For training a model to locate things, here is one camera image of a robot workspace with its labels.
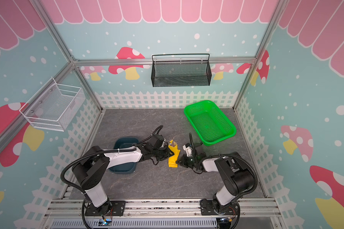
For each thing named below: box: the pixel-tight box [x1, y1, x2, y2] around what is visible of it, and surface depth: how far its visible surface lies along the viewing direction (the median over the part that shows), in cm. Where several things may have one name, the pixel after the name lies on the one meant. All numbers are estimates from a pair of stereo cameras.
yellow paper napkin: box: [168, 139, 181, 168], surface depth 91 cm
